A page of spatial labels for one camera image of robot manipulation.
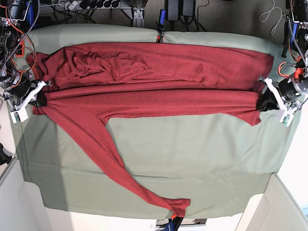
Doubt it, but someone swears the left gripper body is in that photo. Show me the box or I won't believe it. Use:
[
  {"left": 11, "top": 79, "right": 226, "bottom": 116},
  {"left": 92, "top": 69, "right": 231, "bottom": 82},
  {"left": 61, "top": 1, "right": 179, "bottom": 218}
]
[{"left": 259, "top": 76, "right": 304, "bottom": 113}]

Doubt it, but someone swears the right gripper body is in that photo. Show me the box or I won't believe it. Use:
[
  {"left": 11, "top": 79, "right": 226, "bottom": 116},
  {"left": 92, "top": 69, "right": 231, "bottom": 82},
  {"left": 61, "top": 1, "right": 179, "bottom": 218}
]
[{"left": 3, "top": 80, "right": 51, "bottom": 111}]

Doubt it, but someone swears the red long-sleeve T-shirt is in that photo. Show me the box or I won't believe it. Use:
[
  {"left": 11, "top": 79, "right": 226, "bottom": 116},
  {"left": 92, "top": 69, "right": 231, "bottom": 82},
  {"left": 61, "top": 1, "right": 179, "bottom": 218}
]
[{"left": 33, "top": 42, "right": 274, "bottom": 217}]

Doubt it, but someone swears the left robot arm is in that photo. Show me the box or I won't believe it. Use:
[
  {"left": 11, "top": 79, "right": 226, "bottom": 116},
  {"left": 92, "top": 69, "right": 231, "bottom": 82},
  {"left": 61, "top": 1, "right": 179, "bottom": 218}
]
[{"left": 256, "top": 0, "right": 308, "bottom": 114}]

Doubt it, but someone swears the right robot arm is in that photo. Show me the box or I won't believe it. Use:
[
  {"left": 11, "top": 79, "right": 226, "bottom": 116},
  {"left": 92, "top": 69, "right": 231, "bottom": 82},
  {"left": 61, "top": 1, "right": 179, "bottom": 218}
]
[{"left": 0, "top": 0, "right": 50, "bottom": 112}]

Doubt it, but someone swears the orange black clamp left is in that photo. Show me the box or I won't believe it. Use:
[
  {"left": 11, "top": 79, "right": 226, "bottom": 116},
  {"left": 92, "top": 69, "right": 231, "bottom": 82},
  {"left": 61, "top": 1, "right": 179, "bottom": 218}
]
[{"left": 15, "top": 42, "right": 25, "bottom": 57}]

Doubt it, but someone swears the green table cloth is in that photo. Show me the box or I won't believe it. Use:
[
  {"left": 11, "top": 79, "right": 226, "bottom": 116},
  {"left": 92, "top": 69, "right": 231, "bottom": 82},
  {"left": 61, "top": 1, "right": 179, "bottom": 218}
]
[{"left": 0, "top": 24, "right": 301, "bottom": 218}]

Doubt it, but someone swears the black power adapter right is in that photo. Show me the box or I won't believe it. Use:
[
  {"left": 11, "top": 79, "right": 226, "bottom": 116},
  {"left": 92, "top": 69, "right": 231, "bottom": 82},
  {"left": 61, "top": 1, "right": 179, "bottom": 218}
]
[{"left": 181, "top": 0, "right": 196, "bottom": 17}]

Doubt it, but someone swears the black power adapter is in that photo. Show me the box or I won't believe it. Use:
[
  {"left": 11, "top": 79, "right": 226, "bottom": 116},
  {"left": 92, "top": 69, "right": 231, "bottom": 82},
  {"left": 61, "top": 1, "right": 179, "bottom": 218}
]
[
  {"left": 181, "top": 0, "right": 196, "bottom": 17},
  {"left": 165, "top": 0, "right": 180, "bottom": 21}
]

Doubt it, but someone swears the white bin right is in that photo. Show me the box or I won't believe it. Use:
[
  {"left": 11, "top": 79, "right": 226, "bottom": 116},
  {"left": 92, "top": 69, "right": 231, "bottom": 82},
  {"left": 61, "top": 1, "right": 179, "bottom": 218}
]
[{"left": 235, "top": 173, "right": 308, "bottom": 231}]

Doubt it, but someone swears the blue black centre clamp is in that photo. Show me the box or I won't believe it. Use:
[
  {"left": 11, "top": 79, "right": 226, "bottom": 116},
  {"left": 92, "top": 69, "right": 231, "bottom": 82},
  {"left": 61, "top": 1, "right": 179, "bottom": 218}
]
[{"left": 156, "top": 9, "right": 166, "bottom": 43}]

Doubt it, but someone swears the black power adapter left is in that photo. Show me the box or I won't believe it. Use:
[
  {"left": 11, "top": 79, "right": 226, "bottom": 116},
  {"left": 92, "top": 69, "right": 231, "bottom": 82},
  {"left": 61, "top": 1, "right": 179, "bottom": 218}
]
[{"left": 165, "top": 0, "right": 180, "bottom": 21}]

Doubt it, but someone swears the blue clamp bottom edge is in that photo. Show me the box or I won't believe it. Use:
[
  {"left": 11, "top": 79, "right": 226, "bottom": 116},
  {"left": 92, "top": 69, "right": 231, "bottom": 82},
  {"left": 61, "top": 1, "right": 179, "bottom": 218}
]
[{"left": 162, "top": 215, "right": 183, "bottom": 231}]

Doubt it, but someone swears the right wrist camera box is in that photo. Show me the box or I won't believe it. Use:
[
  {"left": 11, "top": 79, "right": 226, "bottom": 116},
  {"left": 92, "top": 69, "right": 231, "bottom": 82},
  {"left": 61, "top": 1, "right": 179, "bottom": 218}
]
[{"left": 10, "top": 108, "right": 28, "bottom": 123}]

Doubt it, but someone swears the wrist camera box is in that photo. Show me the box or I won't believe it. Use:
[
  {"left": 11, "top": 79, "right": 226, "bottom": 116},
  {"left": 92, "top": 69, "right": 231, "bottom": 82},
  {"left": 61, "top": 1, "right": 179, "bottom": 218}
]
[
  {"left": 10, "top": 108, "right": 28, "bottom": 123},
  {"left": 278, "top": 110, "right": 294, "bottom": 127}
]

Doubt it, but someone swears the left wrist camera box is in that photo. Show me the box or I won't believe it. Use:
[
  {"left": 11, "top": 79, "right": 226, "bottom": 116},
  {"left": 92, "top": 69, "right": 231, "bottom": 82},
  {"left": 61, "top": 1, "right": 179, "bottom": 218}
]
[{"left": 278, "top": 110, "right": 294, "bottom": 127}]

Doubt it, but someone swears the grey metal bracket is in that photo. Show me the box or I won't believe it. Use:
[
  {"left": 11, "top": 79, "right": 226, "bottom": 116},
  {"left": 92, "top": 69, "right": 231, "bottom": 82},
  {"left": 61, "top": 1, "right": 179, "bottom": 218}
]
[{"left": 132, "top": 8, "right": 145, "bottom": 28}]

